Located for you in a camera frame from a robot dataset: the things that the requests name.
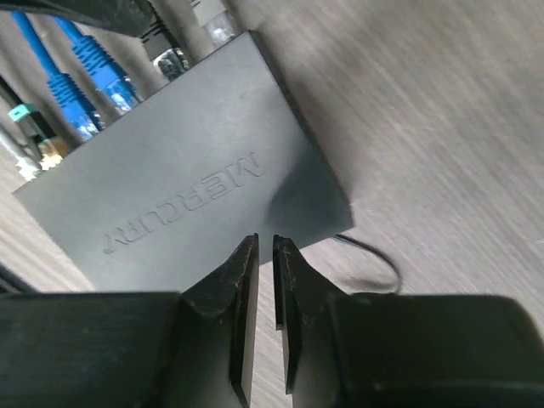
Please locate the dark grey network switch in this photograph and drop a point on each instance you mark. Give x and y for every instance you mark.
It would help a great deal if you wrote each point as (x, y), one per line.
(166, 193)

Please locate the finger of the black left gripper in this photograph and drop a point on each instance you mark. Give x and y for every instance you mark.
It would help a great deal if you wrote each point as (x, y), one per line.
(126, 17)

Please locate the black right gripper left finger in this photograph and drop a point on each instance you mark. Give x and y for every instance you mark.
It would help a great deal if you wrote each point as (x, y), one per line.
(135, 349)

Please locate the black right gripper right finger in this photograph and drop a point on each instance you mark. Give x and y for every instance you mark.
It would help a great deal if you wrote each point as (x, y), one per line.
(388, 350)

